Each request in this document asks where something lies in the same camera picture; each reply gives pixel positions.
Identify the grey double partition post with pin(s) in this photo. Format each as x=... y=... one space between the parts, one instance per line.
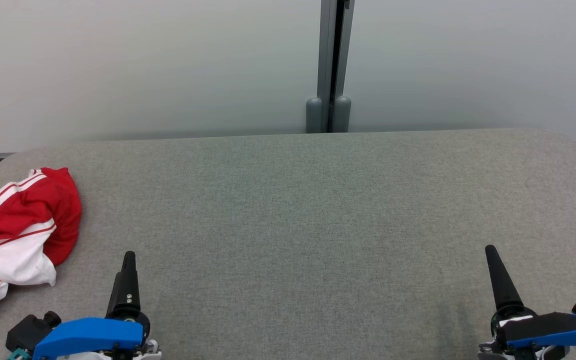
x=329 y=50

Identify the blue right camera mount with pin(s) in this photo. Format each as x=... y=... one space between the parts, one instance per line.
x=548 y=343

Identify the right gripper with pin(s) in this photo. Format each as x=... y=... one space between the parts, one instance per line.
x=510 y=315

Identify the teal left camera connector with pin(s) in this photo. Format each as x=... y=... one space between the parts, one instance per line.
x=17 y=355

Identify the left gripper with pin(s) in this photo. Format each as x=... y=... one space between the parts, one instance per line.
x=147 y=330

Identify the grey rounded post foot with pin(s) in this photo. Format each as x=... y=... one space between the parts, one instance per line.
x=342 y=115
x=313 y=116

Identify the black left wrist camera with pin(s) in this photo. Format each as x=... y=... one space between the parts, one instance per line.
x=28 y=332

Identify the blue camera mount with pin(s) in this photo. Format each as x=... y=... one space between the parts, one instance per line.
x=88 y=335
x=548 y=343

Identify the blue left camera mount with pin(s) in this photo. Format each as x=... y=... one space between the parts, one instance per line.
x=88 y=335

